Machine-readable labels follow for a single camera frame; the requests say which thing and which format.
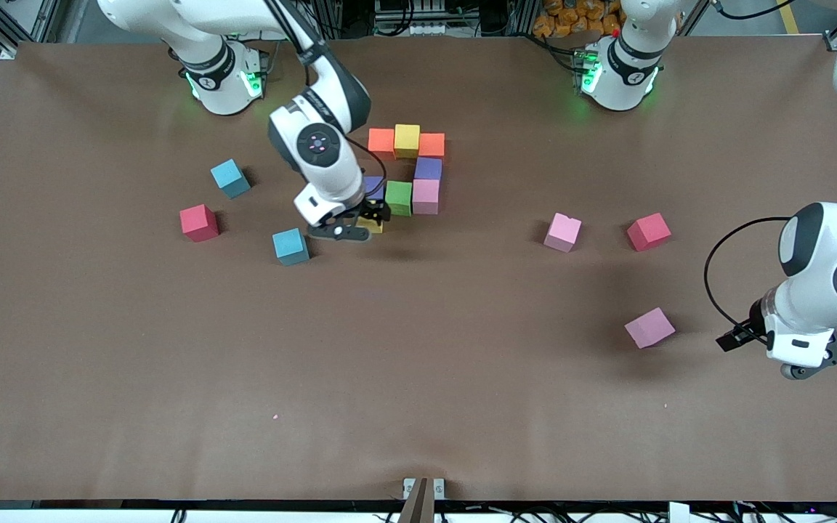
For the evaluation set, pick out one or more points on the orange foam cube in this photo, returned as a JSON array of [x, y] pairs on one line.
[[381, 144], [431, 144]]

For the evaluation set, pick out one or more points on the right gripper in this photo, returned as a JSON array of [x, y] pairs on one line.
[[373, 211]]

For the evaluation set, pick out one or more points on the pink foam cube with notch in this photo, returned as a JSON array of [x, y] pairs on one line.
[[562, 232]]

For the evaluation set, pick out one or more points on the orange bag pile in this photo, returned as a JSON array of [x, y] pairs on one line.
[[571, 18]]

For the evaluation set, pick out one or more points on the brown table cover sheet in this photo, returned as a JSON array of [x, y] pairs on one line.
[[418, 363]]

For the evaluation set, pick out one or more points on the white power strip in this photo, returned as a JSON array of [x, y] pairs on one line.
[[267, 16]]

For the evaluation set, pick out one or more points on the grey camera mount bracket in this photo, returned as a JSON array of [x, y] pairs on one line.
[[418, 501]]

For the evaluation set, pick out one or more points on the purple foam cube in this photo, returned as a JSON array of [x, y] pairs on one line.
[[428, 168], [375, 186]]

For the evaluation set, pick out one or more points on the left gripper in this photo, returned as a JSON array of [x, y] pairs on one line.
[[751, 327]]

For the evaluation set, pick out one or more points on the blue foam cube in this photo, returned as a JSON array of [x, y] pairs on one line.
[[289, 246], [230, 178]]

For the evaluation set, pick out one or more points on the green foam cube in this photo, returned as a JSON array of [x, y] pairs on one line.
[[398, 197]]

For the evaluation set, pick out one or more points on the yellow foam cube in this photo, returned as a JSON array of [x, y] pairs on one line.
[[373, 227], [407, 140]]

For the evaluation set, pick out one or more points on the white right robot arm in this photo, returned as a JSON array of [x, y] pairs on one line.
[[171, 14]]

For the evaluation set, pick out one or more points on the red foam cube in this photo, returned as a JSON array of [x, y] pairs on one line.
[[198, 222], [649, 231]]

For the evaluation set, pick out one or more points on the grey electronics box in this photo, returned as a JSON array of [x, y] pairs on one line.
[[411, 14]]

